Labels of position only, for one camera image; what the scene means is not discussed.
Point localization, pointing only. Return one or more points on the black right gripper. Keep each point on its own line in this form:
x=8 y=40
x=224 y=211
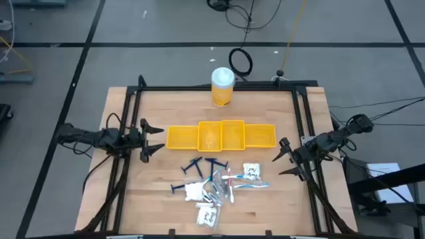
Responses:
x=300 y=154

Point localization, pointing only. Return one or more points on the yellow slotted plastic basket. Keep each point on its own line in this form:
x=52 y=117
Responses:
x=210 y=132
x=260 y=136
x=233 y=136
x=182 y=137

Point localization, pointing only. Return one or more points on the black floor object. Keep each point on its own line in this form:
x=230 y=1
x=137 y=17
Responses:
x=5 y=114

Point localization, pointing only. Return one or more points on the small black round knob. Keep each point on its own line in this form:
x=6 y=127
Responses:
x=280 y=72

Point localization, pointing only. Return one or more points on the plain white cotton bag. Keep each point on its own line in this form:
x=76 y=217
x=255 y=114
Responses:
x=194 y=192

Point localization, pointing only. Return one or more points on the red white toothbrush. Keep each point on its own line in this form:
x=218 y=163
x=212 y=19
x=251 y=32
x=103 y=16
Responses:
x=231 y=192

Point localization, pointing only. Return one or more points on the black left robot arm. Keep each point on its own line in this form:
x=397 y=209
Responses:
x=83 y=136

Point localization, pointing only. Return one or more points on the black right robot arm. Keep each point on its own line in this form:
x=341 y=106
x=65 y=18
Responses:
x=332 y=139

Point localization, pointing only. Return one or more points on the dark blue disposable razor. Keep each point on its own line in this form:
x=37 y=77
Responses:
x=192 y=164
x=177 y=187
x=212 y=169

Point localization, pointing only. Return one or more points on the row of yellow baskets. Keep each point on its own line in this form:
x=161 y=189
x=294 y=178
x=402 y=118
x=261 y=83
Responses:
x=166 y=88

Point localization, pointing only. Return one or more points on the white box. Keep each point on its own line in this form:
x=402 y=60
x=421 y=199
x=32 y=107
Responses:
x=382 y=168

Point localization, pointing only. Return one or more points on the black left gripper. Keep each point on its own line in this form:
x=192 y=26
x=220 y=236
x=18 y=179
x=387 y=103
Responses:
x=136 y=137

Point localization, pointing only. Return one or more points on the black desk bar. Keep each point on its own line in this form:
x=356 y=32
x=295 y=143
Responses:
x=382 y=182

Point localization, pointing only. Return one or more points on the yellow white wipes canister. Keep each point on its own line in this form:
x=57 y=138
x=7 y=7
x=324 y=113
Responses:
x=222 y=89

